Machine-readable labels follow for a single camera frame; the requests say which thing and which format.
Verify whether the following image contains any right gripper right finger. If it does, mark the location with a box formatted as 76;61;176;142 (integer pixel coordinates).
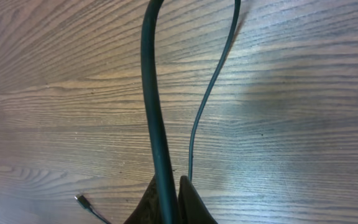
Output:
178;175;218;224

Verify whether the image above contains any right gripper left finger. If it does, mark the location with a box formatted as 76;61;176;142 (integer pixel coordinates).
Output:
124;176;162;224

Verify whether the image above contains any short black USB cable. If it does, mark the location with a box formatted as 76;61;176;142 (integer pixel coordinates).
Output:
74;194;113;224

